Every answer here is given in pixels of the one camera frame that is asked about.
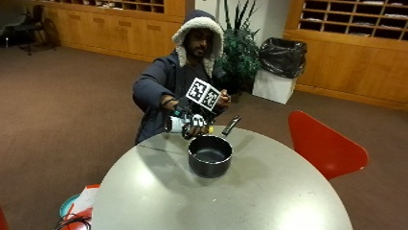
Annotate wooden cabinet with pigeonhole shelves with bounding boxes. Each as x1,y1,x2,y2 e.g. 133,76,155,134
281,0,408,111

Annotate red plastic chair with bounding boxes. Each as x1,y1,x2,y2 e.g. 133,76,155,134
287,110,369,182

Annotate green potted plant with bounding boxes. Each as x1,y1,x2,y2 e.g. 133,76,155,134
215,0,263,96

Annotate black bin bag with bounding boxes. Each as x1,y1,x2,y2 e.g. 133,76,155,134
257,36,308,80

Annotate long wooden cabinet with shelves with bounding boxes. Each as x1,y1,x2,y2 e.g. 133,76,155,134
40,0,188,63

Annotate white cube with black markers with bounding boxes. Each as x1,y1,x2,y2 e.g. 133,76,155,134
184,77,223,112

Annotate grey chair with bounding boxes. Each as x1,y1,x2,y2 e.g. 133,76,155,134
0,8,28,49

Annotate black chair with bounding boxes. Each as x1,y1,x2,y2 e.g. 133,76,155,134
12,4,58,57

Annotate person in hooded navy jacket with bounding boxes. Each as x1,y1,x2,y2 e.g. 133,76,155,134
131,9,234,146

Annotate white waste bin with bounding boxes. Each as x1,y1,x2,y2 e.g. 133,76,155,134
251,68,297,105

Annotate teal round plate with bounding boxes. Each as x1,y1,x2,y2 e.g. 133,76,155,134
58,194,81,219

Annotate white bottle with yellow cap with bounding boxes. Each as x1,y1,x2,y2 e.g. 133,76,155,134
163,114,215,135

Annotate white paper sheet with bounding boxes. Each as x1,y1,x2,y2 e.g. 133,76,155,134
70,186,101,216

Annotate black cable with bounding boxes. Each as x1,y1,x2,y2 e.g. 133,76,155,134
53,213,93,230

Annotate black saucepan with handle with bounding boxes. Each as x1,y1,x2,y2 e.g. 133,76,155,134
186,115,242,179

